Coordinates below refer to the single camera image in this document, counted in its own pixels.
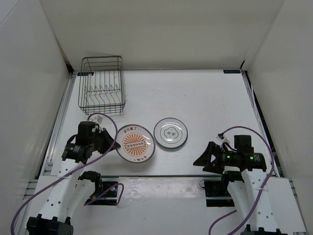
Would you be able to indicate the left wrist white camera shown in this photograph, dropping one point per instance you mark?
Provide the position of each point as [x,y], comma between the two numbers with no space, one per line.
[96,118]

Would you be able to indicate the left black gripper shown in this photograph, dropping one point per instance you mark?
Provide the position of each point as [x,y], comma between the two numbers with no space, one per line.
[108,138]

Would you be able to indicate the wrist white camera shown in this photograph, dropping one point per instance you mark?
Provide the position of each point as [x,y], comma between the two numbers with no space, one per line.
[96,118]
[222,139]

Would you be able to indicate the white plate orange pattern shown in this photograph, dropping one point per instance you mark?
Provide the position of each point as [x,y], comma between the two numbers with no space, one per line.
[137,144]

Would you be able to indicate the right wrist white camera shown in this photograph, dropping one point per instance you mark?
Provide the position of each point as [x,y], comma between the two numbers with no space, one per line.
[222,139]

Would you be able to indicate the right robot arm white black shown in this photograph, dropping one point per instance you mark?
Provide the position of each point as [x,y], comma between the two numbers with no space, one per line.
[244,176]

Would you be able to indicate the white plate green flower pattern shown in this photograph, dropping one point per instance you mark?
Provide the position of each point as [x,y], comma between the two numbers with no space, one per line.
[171,144]

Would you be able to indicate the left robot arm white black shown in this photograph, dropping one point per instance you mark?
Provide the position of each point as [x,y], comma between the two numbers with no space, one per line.
[74,186]

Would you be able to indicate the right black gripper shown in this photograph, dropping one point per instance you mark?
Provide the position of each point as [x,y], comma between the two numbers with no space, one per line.
[204,160]

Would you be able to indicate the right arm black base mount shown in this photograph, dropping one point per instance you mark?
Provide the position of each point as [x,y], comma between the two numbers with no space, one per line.
[216,194]

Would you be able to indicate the white foam front board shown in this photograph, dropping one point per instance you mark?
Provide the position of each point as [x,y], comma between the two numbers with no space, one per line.
[156,206]

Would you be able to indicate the metal wire dish rack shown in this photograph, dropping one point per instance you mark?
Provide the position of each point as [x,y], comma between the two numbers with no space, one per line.
[102,85]

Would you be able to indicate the aluminium front rail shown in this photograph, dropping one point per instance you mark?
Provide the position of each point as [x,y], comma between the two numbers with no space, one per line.
[165,176]

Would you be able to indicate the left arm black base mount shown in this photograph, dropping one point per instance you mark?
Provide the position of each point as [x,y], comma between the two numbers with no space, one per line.
[107,196]

